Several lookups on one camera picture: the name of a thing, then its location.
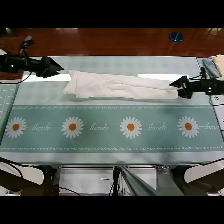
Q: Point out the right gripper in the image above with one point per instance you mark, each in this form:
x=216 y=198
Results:
x=184 y=87

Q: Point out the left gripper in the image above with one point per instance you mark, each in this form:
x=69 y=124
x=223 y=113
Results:
x=49 y=66

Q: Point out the white shirt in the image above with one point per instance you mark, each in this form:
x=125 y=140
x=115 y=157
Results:
x=113 y=87

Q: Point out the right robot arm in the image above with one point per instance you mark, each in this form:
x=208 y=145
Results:
x=208 y=86

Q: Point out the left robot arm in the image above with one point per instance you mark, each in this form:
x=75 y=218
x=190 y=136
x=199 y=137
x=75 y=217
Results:
x=16 y=62

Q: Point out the light blue garment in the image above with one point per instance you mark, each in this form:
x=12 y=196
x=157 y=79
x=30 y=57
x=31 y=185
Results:
x=210 y=68

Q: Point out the beige garment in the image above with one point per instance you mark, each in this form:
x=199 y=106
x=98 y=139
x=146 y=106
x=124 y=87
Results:
x=219 y=65

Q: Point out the blue round disc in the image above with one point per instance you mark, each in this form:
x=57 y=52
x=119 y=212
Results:
x=176 y=36

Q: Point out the silver frame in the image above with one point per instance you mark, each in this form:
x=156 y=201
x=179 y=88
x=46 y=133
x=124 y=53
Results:
x=141 y=186

